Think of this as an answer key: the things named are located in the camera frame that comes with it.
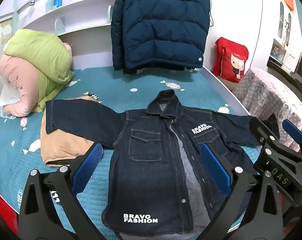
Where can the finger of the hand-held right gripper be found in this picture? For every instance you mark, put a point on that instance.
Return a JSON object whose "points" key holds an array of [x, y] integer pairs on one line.
{"points": [[263, 135], [293, 132]]}

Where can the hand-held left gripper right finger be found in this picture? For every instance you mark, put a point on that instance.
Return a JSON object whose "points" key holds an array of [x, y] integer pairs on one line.
{"points": [[215, 167]]}

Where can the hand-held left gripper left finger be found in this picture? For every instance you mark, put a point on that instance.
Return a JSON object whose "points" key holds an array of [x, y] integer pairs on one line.
{"points": [[87, 166]]}

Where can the dark denim jacket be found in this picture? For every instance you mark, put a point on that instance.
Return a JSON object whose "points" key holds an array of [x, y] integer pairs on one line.
{"points": [[146, 170]]}

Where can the tan garment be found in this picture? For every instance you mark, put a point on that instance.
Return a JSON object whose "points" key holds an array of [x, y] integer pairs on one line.
{"points": [[63, 145]]}

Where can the pink bear print cloth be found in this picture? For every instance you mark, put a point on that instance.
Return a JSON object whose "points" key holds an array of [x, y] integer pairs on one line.
{"points": [[263, 90]]}

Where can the white card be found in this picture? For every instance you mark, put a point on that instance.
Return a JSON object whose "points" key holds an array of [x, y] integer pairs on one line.
{"points": [[291, 60]]}

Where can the red cartoon cushion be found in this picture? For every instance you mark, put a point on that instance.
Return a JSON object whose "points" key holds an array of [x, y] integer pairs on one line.
{"points": [[234, 60]]}

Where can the teal candy print bedspread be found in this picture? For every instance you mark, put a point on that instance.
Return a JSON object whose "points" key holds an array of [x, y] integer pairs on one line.
{"points": [[116, 85]]}

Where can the white pillow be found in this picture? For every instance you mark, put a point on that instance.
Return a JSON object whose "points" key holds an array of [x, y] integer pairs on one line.
{"points": [[8, 97]]}

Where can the black garment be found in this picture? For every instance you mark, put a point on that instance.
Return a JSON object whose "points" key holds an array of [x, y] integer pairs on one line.
{"points": [[153, 69]]}

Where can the pink pillow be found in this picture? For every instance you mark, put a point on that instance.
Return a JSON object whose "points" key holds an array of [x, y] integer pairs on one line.
{"points": [[18, 72]]}

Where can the white glass door cabinet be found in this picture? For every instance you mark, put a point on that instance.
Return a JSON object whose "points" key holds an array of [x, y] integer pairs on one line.
{"points": [[273, 17]]}

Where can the green blanket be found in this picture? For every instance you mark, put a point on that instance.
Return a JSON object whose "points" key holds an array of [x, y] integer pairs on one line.
{"points": [[41, 55]]}

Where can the white headboard shelf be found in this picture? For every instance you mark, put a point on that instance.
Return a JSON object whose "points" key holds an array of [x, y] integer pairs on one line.
{"points": [[86, 17]]}

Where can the navy puffer jacket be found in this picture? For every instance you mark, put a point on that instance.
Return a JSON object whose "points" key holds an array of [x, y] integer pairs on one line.
{"points": [[161, 25]]}

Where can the small blue box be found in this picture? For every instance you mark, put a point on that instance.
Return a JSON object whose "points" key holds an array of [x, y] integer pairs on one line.
{"points": [[57, 1]]}

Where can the small black tag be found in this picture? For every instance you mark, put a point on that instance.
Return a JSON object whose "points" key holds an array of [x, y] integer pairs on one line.
{"points": [[32, 1]]}

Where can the white bed side rail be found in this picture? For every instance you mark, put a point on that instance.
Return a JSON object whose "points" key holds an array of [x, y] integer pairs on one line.
{"points": [[214, 78]]}

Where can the photo frame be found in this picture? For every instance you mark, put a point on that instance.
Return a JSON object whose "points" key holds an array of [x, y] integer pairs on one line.
{"points": [[277, 50]]}

